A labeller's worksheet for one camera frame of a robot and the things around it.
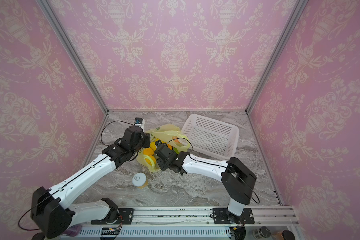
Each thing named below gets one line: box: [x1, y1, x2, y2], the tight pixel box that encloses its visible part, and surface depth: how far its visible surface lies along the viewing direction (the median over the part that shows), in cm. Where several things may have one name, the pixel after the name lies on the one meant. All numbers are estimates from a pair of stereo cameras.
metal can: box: [252, 226, 271, 240], surface depth 64 cm
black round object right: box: [282, 230, 295, 240], surface depth 62 cm
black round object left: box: [31, 232, 46, 240], surface depth 62 cm
